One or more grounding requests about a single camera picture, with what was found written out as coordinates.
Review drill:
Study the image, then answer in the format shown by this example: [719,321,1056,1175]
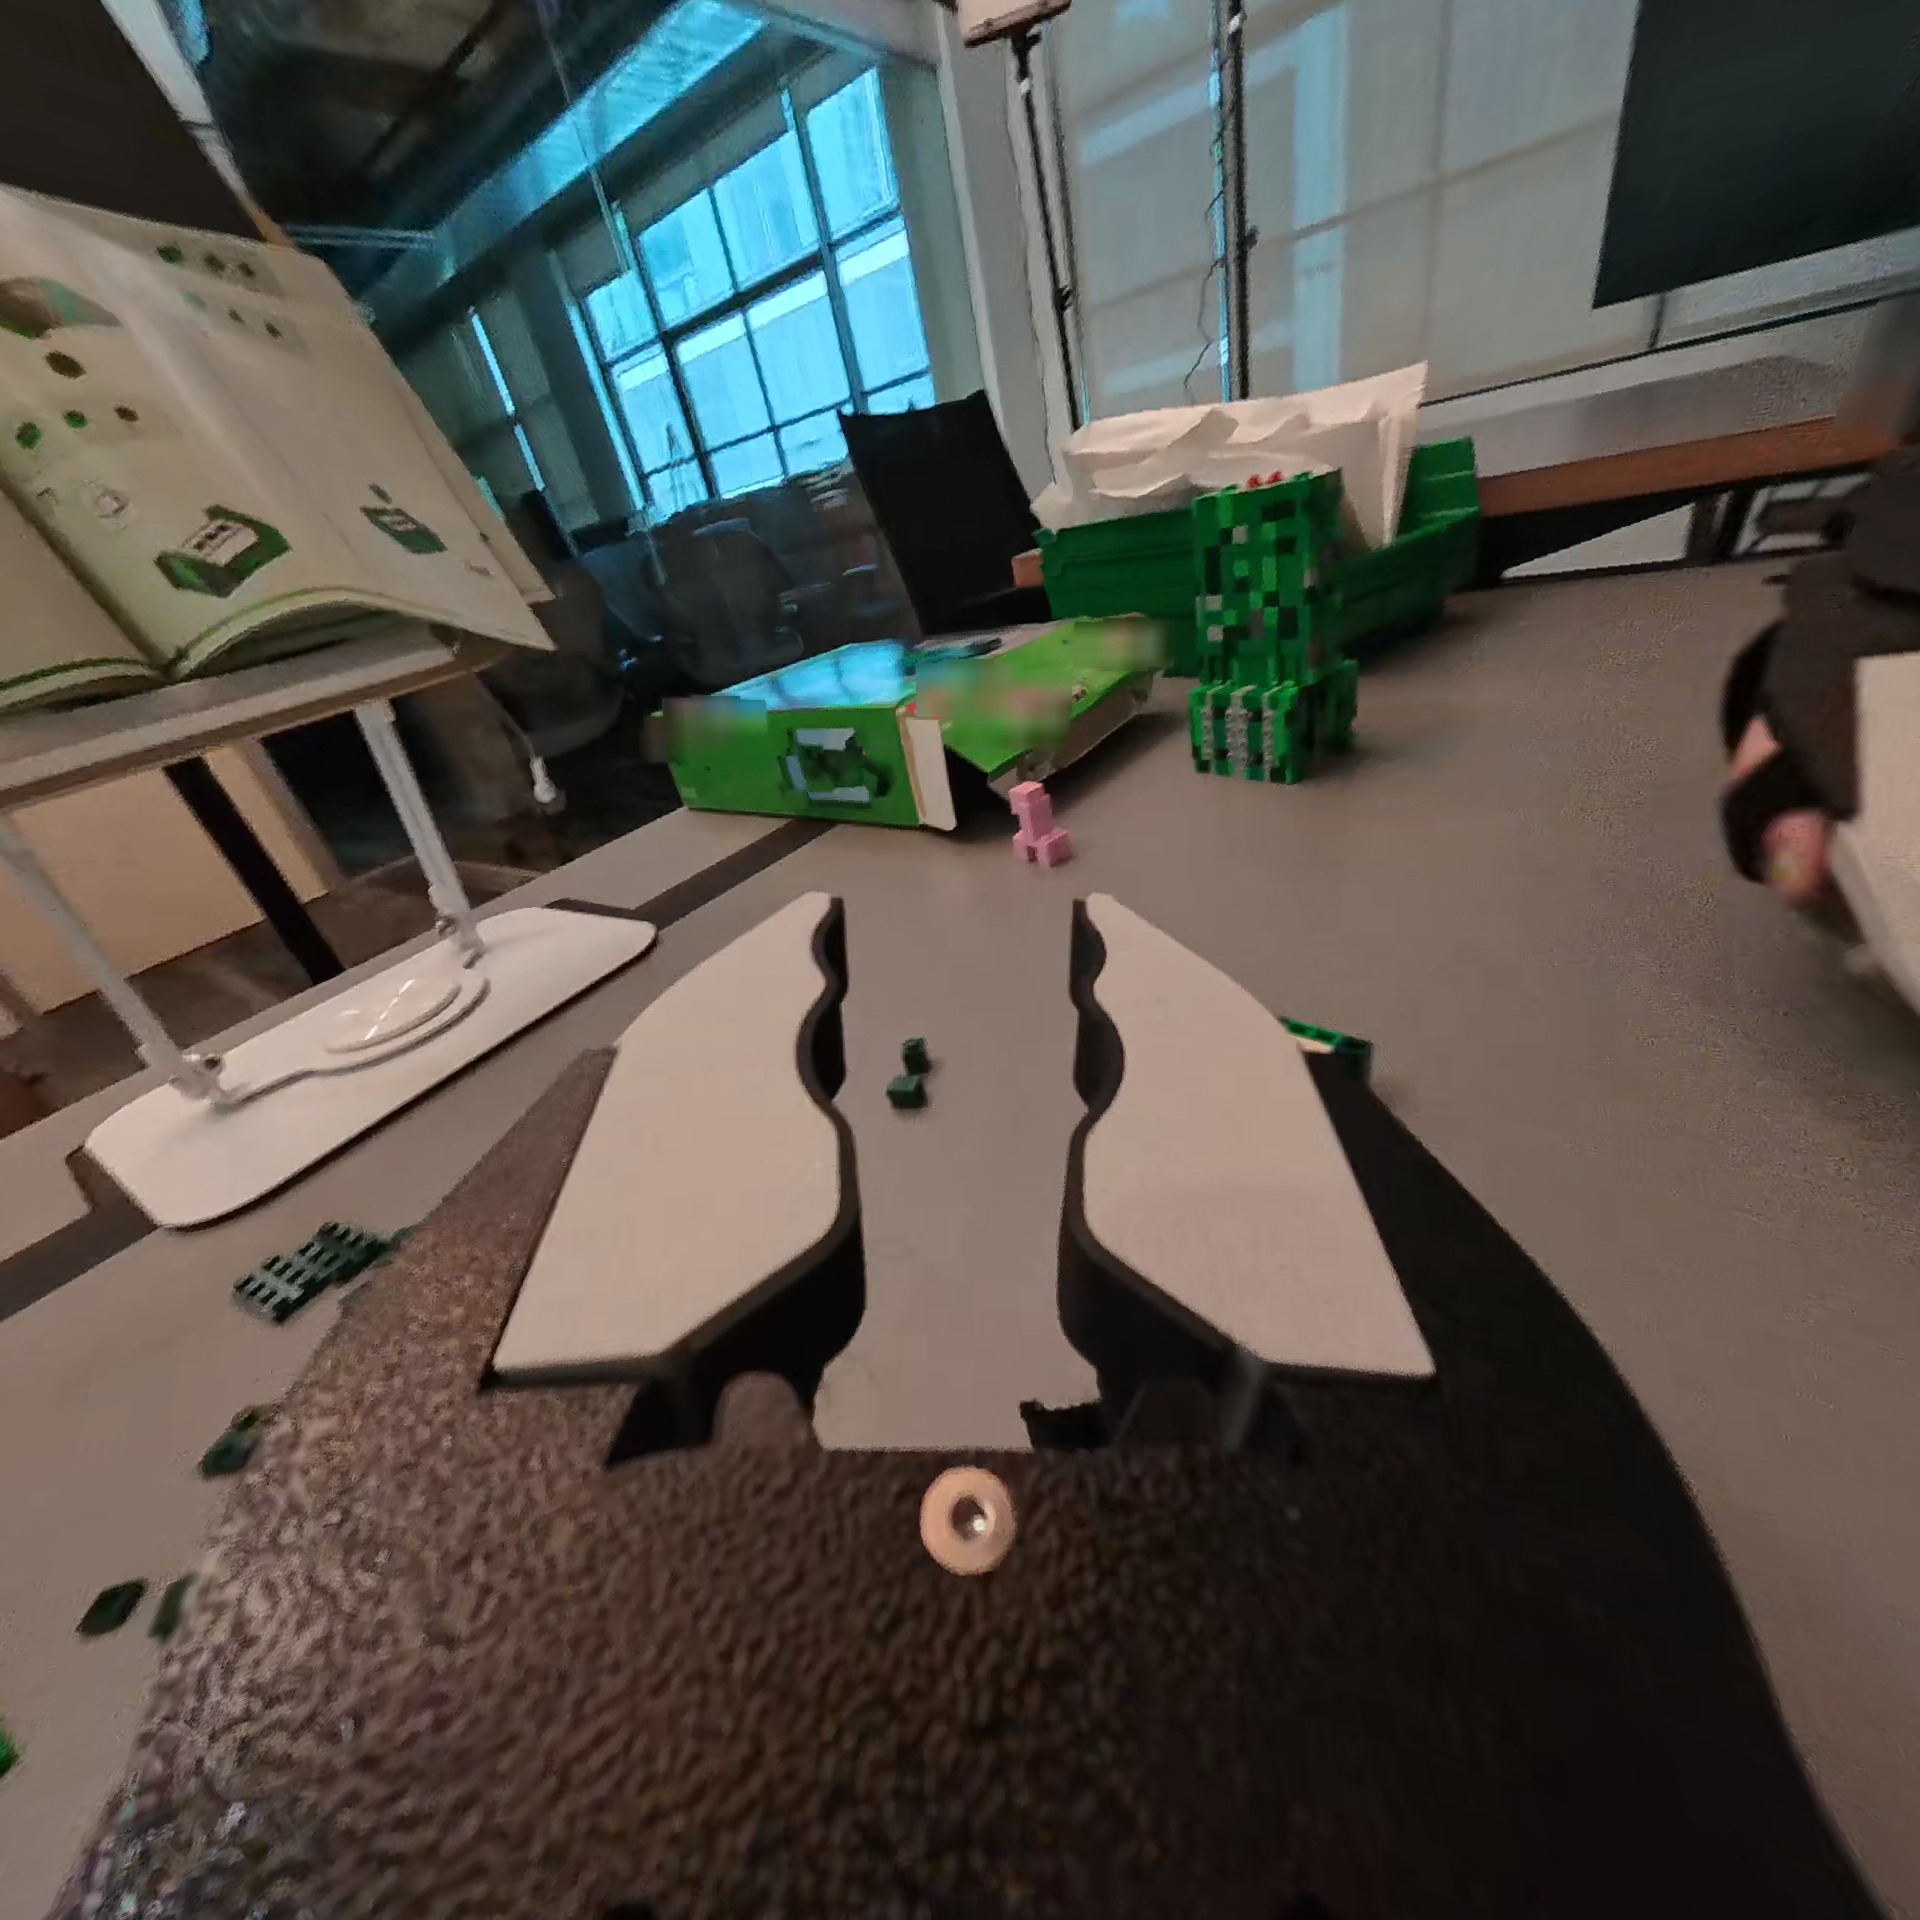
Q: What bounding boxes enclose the white paper bags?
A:
[1056,363,1429,552]

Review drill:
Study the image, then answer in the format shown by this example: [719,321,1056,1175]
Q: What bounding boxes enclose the green plastic crate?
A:
[1036,439,1480,681]

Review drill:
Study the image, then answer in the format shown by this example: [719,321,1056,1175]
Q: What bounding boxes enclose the green pixelated lego figure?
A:
[1189,472,1359,787]

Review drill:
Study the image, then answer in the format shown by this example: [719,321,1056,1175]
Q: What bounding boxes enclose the open lego instruction booklet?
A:
[0,188,557,715]

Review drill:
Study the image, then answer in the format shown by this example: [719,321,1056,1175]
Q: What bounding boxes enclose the dark wall screen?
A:
[1592,0,1920,312]

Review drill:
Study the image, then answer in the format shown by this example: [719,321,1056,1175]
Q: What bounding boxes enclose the scattered dark green lego pieces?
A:
[77,1224,410,1642]

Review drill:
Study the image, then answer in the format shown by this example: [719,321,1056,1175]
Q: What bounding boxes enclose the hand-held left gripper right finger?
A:
[1056,897,1437,1385]

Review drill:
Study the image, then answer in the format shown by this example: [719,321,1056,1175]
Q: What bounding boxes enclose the white book stand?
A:
[0,621,658,1232]

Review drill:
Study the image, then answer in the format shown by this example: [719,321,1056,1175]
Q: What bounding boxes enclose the black office chair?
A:
[836,394,1052,641]

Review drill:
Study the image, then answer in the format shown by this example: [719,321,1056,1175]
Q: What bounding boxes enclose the person's right hand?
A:
[1728,719,1834,906]

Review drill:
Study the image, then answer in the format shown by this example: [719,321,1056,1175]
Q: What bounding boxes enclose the green lego box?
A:
[644,621,1165,836]

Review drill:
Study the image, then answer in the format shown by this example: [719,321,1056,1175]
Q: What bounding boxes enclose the wooden window bench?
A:
[1423,416,1894,580]

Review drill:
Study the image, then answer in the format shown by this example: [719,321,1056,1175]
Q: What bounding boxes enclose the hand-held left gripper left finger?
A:
[491,891,867,1389]

